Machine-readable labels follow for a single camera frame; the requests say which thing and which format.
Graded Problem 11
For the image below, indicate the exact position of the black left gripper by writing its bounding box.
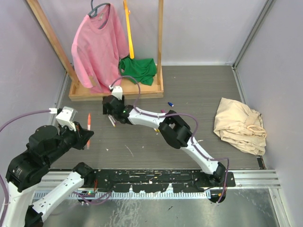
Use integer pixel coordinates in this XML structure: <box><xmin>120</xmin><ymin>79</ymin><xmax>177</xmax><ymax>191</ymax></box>
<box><xmin>46</xmin><ymin>119</ymin><xmax>94</xmax><ymax>164</ymax></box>

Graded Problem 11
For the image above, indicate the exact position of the orange highlighter pen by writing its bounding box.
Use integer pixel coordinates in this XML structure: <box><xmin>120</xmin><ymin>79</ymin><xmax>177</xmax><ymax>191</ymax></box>
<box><xmin>87</xmin><ymin>113</ymin><xmax>91</xmax><ymax>149</ymax></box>

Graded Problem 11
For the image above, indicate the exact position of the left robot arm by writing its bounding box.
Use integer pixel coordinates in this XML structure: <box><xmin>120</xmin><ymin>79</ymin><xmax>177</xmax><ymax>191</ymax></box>
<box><xmin>0</xmin><ymin>123</ymin><xmax>95</xmax><ymax>227</ymax></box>

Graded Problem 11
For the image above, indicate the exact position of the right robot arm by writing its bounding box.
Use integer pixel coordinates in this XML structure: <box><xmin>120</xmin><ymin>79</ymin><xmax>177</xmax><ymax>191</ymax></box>
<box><xmin>102</xmin><ymin>95</ymin><xmax>227</xmax><ymax>186</ymax></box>

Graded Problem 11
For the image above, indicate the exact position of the white pen yellow end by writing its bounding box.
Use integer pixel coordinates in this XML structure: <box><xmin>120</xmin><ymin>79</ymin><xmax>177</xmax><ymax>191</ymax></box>
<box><xmin>108</xmin><ymin>115</ymin><xmax>116</xmax><ymax>127</ymax></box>

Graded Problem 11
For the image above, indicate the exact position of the wooden rack base tray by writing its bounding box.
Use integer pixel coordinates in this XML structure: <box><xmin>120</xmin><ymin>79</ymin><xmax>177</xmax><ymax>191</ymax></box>
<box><xmin>69</xmin><ymin>67</ymin><xmax>164</xmax><ymax>101</ymax></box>

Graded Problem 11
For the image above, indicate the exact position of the green cloth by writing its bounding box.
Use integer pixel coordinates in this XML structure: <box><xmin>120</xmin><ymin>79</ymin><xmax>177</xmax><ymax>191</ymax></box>
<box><xmin>118</xmin><ymin>57</ymin><xmax>157</xmax><ymax>86</ymax></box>

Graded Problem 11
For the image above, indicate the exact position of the yellow hanger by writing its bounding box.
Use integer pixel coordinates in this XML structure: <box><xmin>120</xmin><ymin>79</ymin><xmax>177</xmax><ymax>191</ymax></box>
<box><xmin>123</xmin><ymin>0</ymin><xmax>134</xmax><ymax>59</ymax></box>

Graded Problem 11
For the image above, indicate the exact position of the pink shirt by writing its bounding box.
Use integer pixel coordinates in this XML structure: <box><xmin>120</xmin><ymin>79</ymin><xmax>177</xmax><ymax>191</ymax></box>
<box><xmin>71</xmin><ymin>4</ymin><xmax>129</xmax><ymax>93</ymax></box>

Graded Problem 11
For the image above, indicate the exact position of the grey clothes hanger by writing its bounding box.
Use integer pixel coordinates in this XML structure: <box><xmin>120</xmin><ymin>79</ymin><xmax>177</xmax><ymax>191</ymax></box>
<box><xmin>88</xmin><ymin>0</ymin><xmax>111</xmax><ymax>30</ymax></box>

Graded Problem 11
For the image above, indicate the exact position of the beige cloth bag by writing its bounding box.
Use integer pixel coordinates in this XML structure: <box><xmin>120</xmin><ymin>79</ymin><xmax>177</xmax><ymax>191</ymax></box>
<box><xmin>214</xmin><ymin>97</ymin><xmax>267</xmax><ymax>156</ymax></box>

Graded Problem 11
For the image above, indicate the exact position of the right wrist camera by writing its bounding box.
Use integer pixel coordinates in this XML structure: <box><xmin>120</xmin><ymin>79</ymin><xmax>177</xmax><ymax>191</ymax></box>
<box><xmin>109</xmin><ymin>86</ymin><xmax>123</xmax><ymax>100</ymax></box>

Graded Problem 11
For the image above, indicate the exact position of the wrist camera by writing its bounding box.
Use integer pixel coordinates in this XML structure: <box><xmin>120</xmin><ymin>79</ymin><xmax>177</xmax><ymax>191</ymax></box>
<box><xmin>109</xmin><ymin>86</ymin><xmax>123</xmax><ymax>100</ymax></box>
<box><xmin>56</xmin><ymin>106</ymin><xmax>77</xmax><ymax>131</ymax></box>

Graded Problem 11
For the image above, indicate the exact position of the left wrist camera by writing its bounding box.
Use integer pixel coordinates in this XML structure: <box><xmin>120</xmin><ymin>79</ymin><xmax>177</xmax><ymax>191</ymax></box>
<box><xmin>56</xmin><ymin>106</ymin><xmax>77</xmax><ymax>131</ymax></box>

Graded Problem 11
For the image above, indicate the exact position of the wooden rack right post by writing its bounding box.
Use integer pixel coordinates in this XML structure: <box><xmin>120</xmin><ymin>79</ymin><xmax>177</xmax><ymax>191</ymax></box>
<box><xmin>157</xmin><ymin>0</ymin><xmax>164</xmax><ymax>86</ymax></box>

